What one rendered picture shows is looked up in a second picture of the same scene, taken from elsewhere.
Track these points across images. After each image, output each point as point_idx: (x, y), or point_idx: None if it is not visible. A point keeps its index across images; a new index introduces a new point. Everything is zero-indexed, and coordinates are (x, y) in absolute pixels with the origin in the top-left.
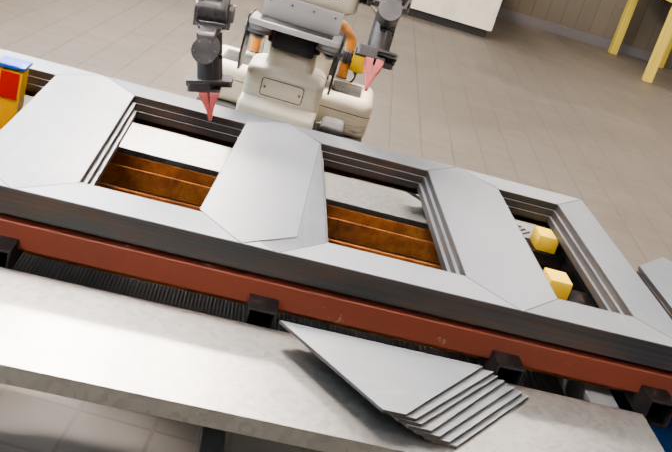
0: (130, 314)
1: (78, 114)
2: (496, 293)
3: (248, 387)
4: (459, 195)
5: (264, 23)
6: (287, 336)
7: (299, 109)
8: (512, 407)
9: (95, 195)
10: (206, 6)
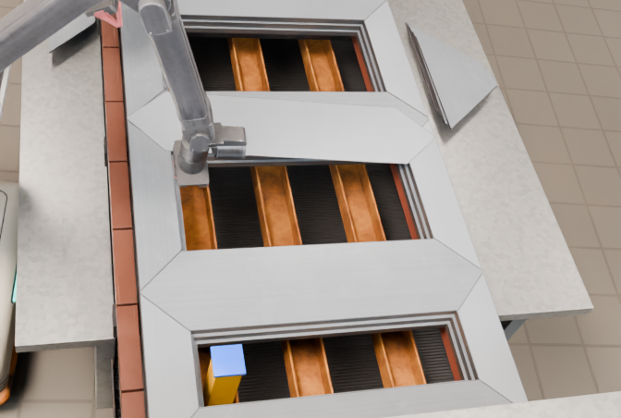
0: (479, 210)
1: (294, 277)
2: (374, 7)
3: (500, 147)
4: None
5: (3, 103)
6: (435, 131)
7: None
8: (423, 31)
9: (445, 224)
10: (213, 127)
